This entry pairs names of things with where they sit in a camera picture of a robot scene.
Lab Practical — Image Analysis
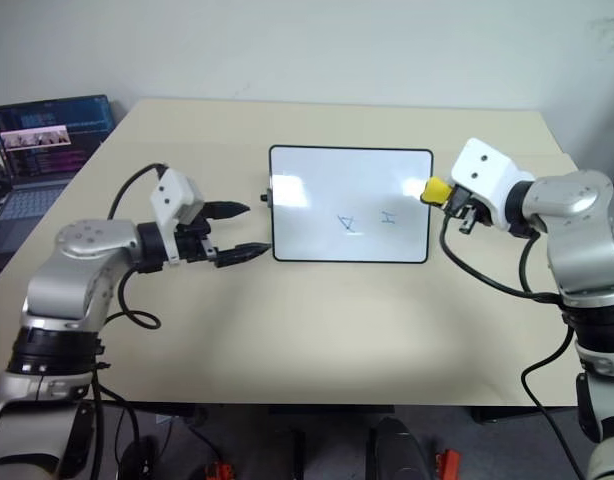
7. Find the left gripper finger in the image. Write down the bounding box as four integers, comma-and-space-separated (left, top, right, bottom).
214, 241, 274, 270
202, 199, 252, 222

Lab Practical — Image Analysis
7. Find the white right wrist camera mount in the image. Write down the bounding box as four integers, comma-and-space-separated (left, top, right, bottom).
448, 137, 537, 232

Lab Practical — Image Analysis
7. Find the black table foot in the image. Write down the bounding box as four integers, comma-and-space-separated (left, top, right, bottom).
470, 406, 544, 427

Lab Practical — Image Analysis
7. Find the black table frame bar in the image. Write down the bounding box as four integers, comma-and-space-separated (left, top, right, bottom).
268, 404, 397, 417

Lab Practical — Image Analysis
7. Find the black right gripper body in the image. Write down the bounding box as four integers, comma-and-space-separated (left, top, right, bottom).
454, 185, 494, 236

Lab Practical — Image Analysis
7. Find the dark rounded shape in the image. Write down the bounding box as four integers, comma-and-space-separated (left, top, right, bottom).
368, 416, 439, 480

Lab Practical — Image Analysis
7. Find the black robot body cable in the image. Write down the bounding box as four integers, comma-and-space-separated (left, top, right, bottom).
520, 329, 589, 480
89, 367, 156, 480

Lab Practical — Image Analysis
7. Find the yellow whiteboard eraser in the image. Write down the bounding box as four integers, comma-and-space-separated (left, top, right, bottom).
418, 175, 454, 207

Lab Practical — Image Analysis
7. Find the open laptop computer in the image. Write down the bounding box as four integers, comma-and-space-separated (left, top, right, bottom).
0, 94, 114, 232

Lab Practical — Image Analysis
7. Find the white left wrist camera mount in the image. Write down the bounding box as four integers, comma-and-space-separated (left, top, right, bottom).
149, 168, 206, 265

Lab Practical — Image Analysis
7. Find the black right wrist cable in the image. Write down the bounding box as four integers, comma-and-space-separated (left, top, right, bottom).
437, 212, 564, 305

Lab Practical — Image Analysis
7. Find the red plastic clamp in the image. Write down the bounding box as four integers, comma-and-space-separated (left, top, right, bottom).
435, 448, 462, 480
204, 461, 237, 480

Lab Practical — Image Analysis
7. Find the black framed whiteboard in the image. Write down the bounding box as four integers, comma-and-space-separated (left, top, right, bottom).
267, 144, 435, 265

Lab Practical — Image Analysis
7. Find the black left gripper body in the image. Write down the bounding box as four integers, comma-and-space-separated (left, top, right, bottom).
174, 202, 221, 265

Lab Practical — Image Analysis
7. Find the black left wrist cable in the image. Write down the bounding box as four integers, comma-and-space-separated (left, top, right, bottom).
105, 162, 163, 331

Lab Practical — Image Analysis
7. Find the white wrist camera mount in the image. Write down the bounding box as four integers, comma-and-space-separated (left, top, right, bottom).
448, 137, 537, 232
149, 168, 206, 265

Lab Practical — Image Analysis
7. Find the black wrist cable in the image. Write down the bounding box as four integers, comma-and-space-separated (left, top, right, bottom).
105, 162, 163, 331
437, 212, 564, 305

